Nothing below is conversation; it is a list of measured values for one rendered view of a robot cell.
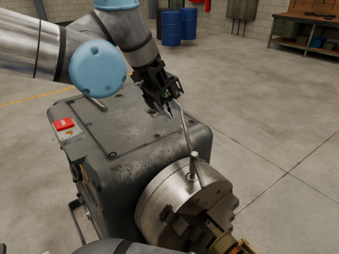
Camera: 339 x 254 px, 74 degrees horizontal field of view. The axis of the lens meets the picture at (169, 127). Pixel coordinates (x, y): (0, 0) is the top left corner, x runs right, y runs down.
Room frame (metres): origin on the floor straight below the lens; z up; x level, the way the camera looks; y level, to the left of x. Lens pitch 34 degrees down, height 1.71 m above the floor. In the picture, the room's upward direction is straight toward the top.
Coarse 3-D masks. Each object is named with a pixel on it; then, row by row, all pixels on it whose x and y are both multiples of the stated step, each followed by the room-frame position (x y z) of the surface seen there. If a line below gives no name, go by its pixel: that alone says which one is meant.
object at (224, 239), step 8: (216, 232) 0.36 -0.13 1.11; (224, 232) 0.35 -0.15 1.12; (216, 240) 0.33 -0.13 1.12; (224, 240) 0.33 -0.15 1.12; (232, 240) 0.33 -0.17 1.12; (208, 248) 0.32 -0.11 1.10; (216, 248) 0.31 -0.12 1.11; (224, 248) 0.31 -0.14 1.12; (232, 248) 0.31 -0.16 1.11; (240, 248) 0.31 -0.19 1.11
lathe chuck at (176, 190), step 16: (176, 176) 0.45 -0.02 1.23; (208, 176) 0.45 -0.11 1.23; (160, 192) 0.41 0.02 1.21; (176, 192) 0.40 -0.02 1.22; (192, 192) 0.39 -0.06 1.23; (208, 192) 0.42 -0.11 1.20; (224, 192) 0.47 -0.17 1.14; (144, 208) 0.40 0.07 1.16; (160, 208) 0.38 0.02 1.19; (176, 208) 0.36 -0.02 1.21; (192, 208) 0.39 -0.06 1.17; (208, 208) 0.43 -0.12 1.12; (144, 224) 0.37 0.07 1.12; (160, 224) 0.34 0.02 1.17; (208, 224) 0.44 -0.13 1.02; (160, 240) 0.33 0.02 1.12; (176, 240) 0.36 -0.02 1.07
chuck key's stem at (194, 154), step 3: (192, 153) 0.45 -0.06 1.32; (195, 153) 0.45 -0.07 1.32; (192, 156) 0.44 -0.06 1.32; (195, 156) 0.44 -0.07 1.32; (192, 159) 0.44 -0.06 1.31; (195, 159) 0.44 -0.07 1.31; (192, 162) 0.44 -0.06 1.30; (189, 165) 0.45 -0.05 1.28; (192, 165) 0.44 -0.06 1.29; (189, 168) 0.44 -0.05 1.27; (192, 168) 0.44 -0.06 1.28; (192, 171) 0.44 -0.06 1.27; (195, 171) 0.44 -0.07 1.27; (192, 174) 0.44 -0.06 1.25; (192, 177) 0.44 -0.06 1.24
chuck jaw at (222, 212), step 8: (232, 192) 0.50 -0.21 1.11; (224, 200) 0.45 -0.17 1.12; (232, 200) 0.45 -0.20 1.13; (216, 208) 0.43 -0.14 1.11; (224, 208) 0.43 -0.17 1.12; (232, 208) 0.43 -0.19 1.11; (208, 216) 0.42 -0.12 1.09; (216, 216) 0.41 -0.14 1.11; (224, 216) 0.40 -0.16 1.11; (232, 216) 0.40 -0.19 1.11; (216, 224) 0.39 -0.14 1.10; (224, 224) 0.38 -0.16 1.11
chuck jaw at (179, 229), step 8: (168, 208) 0.37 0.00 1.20; (168, 216) 0.35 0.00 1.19; (176, 216) 0.36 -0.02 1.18; (184, 216) 0.36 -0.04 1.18; (192, 216) 0.38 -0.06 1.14; (168, 224) 0.34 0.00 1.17; (176, 224) 0.34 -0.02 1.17; (184, 224) 0.33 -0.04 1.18; (192, 224) 0.34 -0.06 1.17; (200, 224) 0.36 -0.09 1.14; (184, 232) 0.32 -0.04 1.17; (192, 232) 0.34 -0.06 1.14; (200, 232) 0.33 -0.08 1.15; (208, 232) 0.34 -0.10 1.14; (192, 240) 0.32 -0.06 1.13; (200, 240) 0.33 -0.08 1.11; (208, 240) 0.32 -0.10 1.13
